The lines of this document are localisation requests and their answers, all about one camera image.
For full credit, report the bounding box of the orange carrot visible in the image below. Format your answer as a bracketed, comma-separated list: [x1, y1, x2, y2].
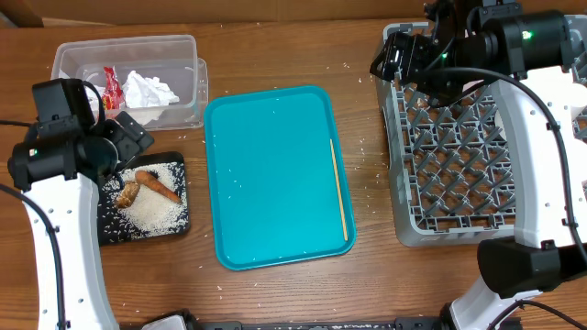
[135, 170, 182, 204]

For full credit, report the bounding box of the red snack wrapper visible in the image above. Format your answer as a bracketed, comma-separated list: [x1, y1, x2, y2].
[102, 67, 125, 110]

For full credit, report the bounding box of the white napkin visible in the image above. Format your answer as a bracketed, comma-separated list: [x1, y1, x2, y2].
[85, 71, 180, 126]

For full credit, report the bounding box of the brown food scrap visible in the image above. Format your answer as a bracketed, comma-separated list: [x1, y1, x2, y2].
[115, 181, 140, 209]

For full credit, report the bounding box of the pile of rice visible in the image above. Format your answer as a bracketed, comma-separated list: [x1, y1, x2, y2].
[97, 161, 190, 246]

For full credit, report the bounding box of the wooden chopstick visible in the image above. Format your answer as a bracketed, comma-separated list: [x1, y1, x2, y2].
[329, 138, 349, 242]

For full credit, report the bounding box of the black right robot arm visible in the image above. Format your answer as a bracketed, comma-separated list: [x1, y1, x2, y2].
[370, 1, 586, 329]

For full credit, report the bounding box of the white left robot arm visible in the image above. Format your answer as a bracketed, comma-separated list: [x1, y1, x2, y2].
[1, 112, 154, 329]

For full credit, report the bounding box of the black tray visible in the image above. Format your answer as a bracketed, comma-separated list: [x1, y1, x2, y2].
[97, 151, 190, 247]

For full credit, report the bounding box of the clear plastic bin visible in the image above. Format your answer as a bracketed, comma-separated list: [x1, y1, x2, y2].
[50, 35, 208, 131]

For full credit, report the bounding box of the grey dish rack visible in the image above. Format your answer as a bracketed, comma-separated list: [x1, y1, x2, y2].
[371, 20, 587, 248]

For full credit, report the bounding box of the teal plastic tray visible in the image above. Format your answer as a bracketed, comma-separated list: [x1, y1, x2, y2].
[204, 85, 357, 271]

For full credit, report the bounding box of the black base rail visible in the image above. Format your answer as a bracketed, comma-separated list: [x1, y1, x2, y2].
[141, 309, 524, 330]

